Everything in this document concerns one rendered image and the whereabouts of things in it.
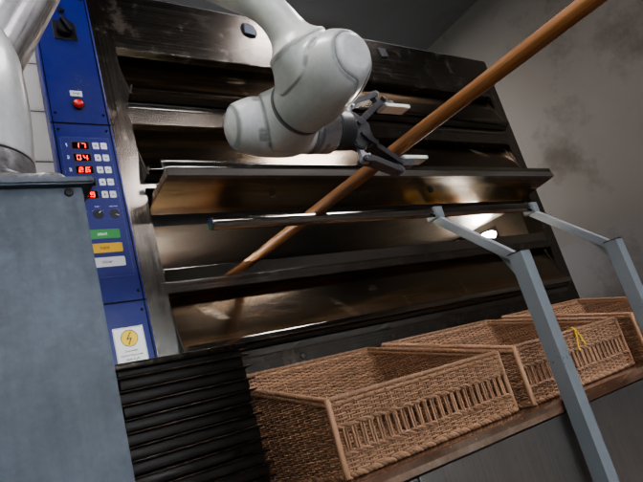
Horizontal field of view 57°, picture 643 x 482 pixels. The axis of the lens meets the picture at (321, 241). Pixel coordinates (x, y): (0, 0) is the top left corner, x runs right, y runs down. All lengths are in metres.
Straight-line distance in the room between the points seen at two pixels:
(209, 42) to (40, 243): 1.59
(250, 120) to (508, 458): 0.90
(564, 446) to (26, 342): 1.26
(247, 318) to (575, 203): 3.18
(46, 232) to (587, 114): 4.08
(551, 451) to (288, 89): 1.02
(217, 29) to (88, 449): 1.78
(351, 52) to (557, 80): 3.77
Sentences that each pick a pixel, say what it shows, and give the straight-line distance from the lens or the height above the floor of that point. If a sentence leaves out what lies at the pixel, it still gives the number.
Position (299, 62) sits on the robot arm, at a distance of 0.90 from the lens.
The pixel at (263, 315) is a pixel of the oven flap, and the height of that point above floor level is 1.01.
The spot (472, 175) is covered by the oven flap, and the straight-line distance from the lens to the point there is 2.35.
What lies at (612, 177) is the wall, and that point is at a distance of 4.33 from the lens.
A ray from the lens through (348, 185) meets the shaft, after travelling 1.38.
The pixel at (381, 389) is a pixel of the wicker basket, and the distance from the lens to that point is 1.25.
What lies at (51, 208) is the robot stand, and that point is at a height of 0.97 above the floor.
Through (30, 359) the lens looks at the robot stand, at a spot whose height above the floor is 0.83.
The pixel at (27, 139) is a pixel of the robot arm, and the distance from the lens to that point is 0.72.
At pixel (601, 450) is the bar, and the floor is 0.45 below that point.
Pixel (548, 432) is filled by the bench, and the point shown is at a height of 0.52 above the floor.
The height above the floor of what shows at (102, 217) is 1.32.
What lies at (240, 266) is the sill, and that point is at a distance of 1.74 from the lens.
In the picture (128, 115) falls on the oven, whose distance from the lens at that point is 1.83.
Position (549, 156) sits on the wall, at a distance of 4.58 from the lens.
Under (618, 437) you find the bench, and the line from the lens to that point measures 1.75.
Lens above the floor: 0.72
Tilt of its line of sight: 15 degrees up
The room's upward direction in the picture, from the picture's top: 16 degrees counter-clockwise
